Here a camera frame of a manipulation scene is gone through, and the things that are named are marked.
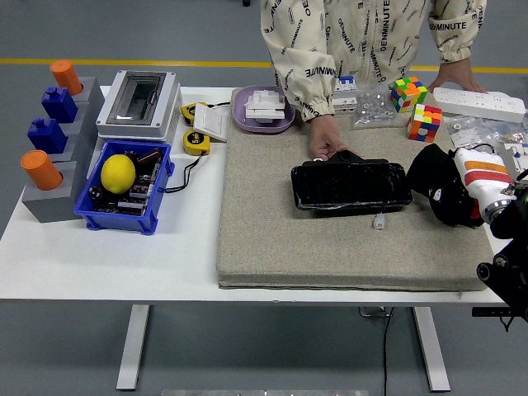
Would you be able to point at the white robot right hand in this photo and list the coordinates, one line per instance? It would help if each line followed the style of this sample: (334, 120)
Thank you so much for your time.
(482, 173)

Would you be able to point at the person's left hand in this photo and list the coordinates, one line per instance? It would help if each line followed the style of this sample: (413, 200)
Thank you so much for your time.
(455, 76)

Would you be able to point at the person's right hand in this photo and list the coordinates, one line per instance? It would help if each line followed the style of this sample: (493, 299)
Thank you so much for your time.
(326, 136)

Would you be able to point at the black rag with red patch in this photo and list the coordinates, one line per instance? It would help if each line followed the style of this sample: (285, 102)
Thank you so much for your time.
(429, 173)

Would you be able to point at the black glossy panel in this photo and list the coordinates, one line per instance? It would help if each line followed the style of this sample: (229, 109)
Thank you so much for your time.
(350, 185)

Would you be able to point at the person's right forearm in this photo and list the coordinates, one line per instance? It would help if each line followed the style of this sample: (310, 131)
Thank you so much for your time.
(303, 82)

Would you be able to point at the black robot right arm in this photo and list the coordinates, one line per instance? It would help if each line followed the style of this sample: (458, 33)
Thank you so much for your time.
(511, 222)

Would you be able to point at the person's left forearm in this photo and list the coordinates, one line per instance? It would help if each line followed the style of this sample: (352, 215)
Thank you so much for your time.
(453, 41)

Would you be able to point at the white power strip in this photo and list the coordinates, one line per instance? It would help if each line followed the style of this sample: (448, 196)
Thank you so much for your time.
(474, 101)

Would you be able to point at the white and blue circuit breaker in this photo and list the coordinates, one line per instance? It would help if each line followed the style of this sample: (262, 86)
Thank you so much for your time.
(345, 103)

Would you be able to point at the clear bags of small parts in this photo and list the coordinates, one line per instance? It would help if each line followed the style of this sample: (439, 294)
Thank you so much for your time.
(470, 132)

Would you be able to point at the multicolour puzzle cube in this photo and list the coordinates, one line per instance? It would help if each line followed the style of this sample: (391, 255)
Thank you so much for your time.
(408, 95)
(425, 123)

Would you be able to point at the clear bag of metal nuts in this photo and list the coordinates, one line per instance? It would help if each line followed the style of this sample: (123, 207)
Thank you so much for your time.
(373, 109)

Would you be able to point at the stack of white plastic parts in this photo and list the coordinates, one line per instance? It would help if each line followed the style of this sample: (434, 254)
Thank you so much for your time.
(264, 105)

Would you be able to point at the purple oval dish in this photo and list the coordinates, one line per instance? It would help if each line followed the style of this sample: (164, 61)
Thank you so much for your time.
(241, 119)

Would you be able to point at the small white connector plug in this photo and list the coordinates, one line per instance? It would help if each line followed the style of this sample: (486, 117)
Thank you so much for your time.
(380, 222)

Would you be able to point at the person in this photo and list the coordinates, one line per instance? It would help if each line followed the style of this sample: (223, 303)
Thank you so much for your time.
(363, 33)

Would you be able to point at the grey-brown mat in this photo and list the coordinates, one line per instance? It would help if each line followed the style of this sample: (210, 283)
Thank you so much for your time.
(288, 247)

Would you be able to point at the yellow tape measure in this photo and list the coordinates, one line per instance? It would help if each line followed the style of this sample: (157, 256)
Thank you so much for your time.
(187, 113)
(196, 142)

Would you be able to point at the black table control box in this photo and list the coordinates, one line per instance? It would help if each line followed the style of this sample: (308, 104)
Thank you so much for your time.
(488, 312)

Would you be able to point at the white table leg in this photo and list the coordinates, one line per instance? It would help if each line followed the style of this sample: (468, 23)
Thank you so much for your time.
(433, 350)
(132, 350)

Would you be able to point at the yellow lemon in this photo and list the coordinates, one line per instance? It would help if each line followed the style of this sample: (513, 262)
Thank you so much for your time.
(118, 174)

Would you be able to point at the blue plastic bin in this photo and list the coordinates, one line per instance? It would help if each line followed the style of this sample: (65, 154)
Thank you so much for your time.
(119, 224)

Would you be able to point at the orange cylinder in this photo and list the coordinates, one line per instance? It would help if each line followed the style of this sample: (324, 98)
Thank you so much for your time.
(41, 170)
(66, 76)

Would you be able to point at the blue plastic block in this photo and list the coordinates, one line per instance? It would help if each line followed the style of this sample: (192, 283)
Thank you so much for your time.
(59, 105)
(46, 136)

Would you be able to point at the grey stepped block holder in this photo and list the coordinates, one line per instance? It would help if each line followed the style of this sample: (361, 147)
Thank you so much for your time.
(53, 206)

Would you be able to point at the white wall switch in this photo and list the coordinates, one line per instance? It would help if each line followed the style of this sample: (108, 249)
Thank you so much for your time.
(210, 123)

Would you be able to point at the metal bracket under table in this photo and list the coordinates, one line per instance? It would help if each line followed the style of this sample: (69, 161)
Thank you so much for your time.
(373, 312)

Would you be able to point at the grey electrical enclosure box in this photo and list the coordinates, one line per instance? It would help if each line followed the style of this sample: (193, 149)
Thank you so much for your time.
(136, 99)

